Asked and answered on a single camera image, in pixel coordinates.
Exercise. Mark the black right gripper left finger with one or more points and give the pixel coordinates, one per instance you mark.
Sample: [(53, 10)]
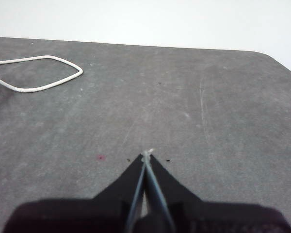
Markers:
[(87, 216)]

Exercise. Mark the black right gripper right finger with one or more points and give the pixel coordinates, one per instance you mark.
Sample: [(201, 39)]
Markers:
[(208, 218)]

